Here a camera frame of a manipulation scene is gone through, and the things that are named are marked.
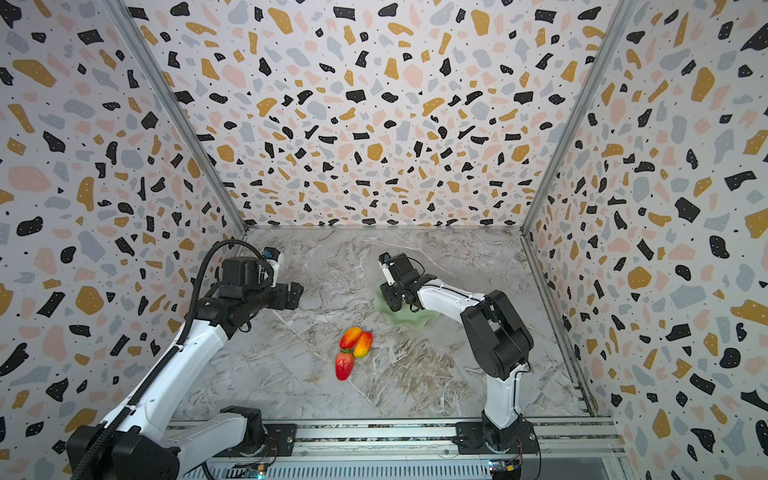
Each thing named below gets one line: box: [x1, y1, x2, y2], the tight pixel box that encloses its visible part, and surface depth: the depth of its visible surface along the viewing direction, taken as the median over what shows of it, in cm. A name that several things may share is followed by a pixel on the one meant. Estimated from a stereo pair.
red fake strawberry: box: [335, 348, 355, 381], surface depth 85 cm
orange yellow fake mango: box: [353, 331, 373, 359], surface depth 90 cm
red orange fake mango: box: [340, 326, 362, 350], surface depth 91 cm
